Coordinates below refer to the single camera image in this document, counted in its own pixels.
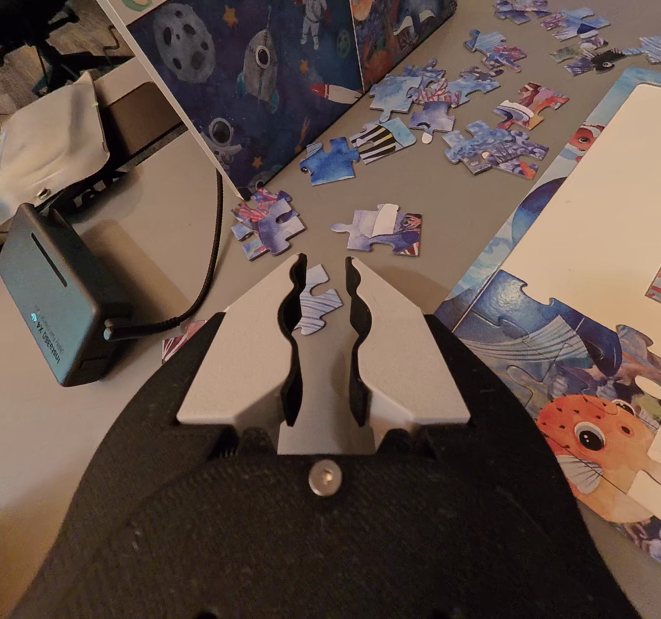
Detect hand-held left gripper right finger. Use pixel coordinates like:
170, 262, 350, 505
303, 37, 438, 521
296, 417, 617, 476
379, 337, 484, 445
344, 256, 472, 445

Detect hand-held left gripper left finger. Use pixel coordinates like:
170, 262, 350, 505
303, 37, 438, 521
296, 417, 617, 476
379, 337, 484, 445
176, 254, 309, 444

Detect pale blue striped jigsaw piece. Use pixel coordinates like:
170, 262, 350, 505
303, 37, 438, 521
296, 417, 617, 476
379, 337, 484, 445
293, 264, 345, 336

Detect white patch coral jigsaw piece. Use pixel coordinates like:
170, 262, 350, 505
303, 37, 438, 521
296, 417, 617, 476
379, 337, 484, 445
330, 203, 422, 257

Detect assembled whale pufferfish puzzle section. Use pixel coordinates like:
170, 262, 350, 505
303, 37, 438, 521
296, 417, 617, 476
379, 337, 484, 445
454, 268, 661, 524

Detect dark grey charging case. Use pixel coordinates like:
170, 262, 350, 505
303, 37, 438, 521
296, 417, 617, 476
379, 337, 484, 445
0, 203, 134, 387

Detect scattered loose puzzle pieces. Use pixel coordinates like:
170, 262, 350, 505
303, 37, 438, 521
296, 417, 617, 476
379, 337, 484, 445
161, 0, 661, 365

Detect space and ocean puzzle box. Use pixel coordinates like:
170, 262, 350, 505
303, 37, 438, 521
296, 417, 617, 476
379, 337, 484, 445
67, 0, 462, 201

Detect pale grey soft pouch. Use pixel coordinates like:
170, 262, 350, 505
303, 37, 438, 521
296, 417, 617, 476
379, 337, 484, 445
0, 71, 110, 220

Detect black braided cable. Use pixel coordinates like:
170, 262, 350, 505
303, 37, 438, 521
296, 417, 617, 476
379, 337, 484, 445
103, 169, 224, 342

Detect ocean print puzzle frame board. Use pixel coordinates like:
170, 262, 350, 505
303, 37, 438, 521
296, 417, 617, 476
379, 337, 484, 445
434, 66, 661, 563

